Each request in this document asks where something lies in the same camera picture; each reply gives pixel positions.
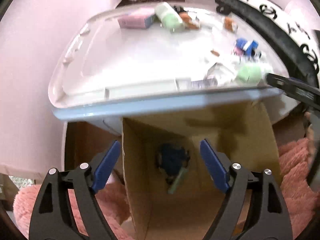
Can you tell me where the pink blue carton box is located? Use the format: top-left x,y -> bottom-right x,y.
117,14 -> 156,29

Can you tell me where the blue foil wrapper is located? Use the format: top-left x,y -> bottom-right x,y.
233,38 -> 262,59

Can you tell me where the white plastic table lid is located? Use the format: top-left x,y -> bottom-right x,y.
48,3 -> 297,122

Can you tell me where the orange white sock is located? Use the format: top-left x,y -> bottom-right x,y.
179,12 -> 200,29
223,17 -> 238,33

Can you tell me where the brown cardboard box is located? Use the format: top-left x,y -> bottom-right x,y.
122,102 -> 282,239

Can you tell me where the black white patterned blanket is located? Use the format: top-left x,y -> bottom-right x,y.
214,0 -> 319,87

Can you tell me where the green cotton pad canister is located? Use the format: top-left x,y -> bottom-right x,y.
155,2 -> 184,32

